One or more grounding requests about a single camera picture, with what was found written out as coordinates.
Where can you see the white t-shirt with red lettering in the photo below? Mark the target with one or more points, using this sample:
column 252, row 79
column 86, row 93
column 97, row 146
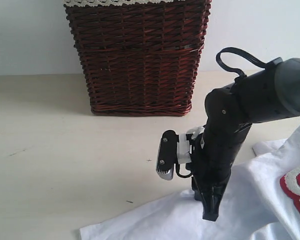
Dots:
column 261, row 202

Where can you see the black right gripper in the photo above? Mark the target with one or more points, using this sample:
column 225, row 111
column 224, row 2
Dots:
column 216, row 147

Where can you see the dark red wicker basket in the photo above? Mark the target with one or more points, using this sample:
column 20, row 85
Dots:
column 140, row 59

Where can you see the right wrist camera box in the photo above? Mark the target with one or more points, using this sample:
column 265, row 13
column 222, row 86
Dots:
column 167, row 155

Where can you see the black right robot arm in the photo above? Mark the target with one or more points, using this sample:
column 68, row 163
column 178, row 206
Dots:
column 268, row 95

